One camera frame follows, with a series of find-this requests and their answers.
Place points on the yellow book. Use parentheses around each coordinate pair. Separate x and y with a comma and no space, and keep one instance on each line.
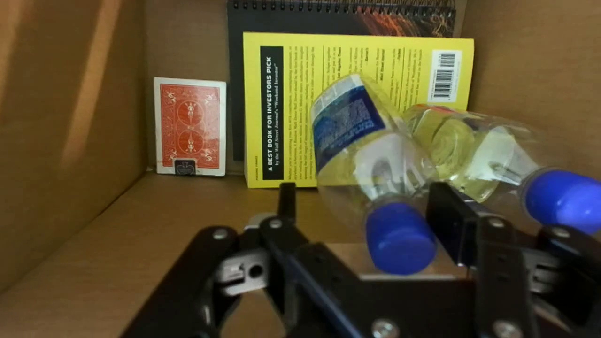
(401,62)

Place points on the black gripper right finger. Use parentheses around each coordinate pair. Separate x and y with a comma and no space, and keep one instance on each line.
(505,282)

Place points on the white cardboard box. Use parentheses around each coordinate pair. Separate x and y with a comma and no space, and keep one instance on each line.
(63,124)

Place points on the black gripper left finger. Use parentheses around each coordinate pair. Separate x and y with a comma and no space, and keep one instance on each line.
(200,282)

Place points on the clear bottle blue cap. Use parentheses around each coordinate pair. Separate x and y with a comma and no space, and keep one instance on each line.
(351,124)
(565,200)

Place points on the red playing card deck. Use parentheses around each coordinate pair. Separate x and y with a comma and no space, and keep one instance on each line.
(189,124)

